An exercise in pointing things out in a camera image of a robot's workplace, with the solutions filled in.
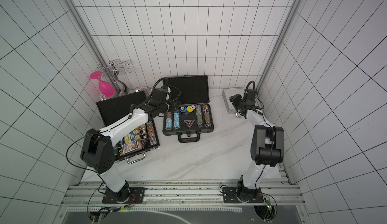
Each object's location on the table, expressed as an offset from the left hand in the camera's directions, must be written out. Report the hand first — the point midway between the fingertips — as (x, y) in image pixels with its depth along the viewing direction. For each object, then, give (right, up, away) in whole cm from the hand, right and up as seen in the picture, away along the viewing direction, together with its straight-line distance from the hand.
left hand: (176, 106), depth 88 cm
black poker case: (-24, -24, -3) cm, 34 cm away
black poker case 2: (+12, -6, +12) cm, 17 cm away
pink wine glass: (-49, +11, +12) cm, 52 cm away
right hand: (+37, +6, +7) cm, 38 cm away
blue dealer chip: (+3, -3, +12) cm, 13 cm away
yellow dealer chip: (+7, -3, +13) cm, 15 cm away
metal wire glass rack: (-40, +26, +4) cm, 48 cm away
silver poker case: (+36, +9, +23) cm, 43 cm away
